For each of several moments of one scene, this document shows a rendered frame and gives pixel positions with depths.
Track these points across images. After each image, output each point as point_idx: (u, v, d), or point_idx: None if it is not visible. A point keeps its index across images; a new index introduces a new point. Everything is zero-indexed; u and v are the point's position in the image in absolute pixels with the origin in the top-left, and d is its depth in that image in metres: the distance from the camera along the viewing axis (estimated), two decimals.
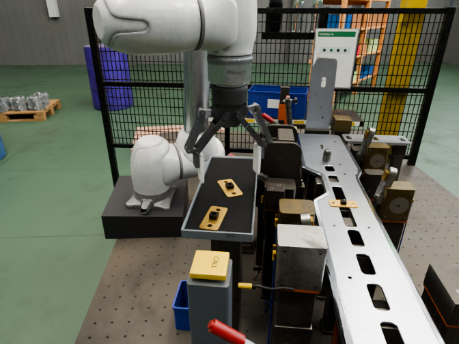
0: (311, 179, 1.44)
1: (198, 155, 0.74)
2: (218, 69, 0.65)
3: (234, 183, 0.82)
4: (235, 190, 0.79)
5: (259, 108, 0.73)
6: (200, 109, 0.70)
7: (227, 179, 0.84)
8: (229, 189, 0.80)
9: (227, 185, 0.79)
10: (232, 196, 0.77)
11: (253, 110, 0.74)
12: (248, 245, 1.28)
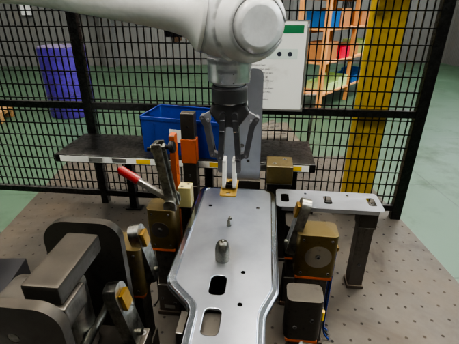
0: None
1: (221, 161, 0.77)
2: (211, 68, 0.66)
3: (237, 184, 0.82)
4: (231, 191, 0.79)
5: (256, 121, 0.71)
6: (200, 115, 0.73)
7: None
8: (227, 188, 0.80)
9: (226, 184, 0.79)
10: (224, 195, 0.77)
11: (251, 119, 0.72)
12: None
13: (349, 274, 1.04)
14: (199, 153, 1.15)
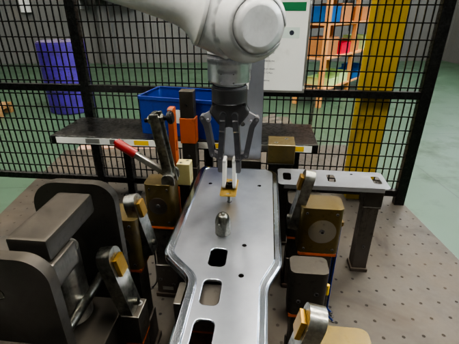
0: None
1: (221, 161, 0.77)
2: (210, 68, 0.66)
3: (237, 184, 0.82)
4: (231, 191, 0.79)
5: (256, 121, 0.71)
6: (200, 115, 0.73)
7: None
8: (227, 188, 0.80)
9: (226, 184, 0.79)
10: (224, 195, 0.77)
11: (251, 119, 0.72)
12: None
13: (353, 256, 1.02)
14: (199, 134, 1.12)
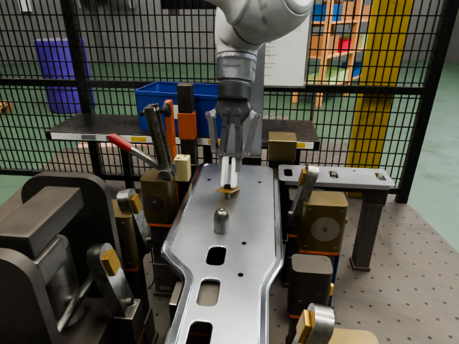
0: None
1: (222, 158, 0.78)
2: (218, 65, 0.74)
3: (237, 188, 0.80)
4: (229, 190, 0.77)
5: (257, 117, 0.75)
6: (206, 112, 0.79)
7: (235, 186, 0.83)
8: (225, 188, 0.78)
9: (225, 184, 0.79)
10: (220, 190, 0.75)
11: (253, 116, 0.76)
12: None
13: (356, 256, 0.99)
14: (197, 130, 1.09)
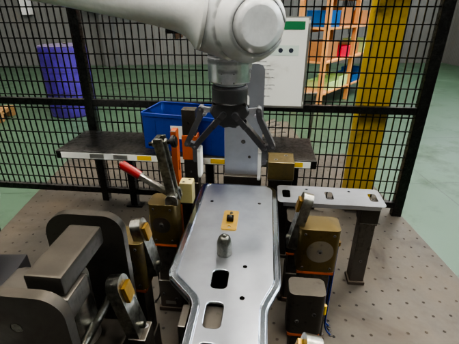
0: None
1: (196, 150, 0.77)
2: (211, 68, 0.66)
3: (238, 216, 0.86)
4: (232, 224, 0.83)
5: (259, 112, 0.71)
6: (199, 106, 0.72)
7: (234, 211, 0.88)
8: (227, 221, 0.84)
9: (227, 218, 0.84)
10: (225, 228, 0.81)
11: (255, 112, 0.72)
12: None
13: (350, 271, 1.04)
14: None
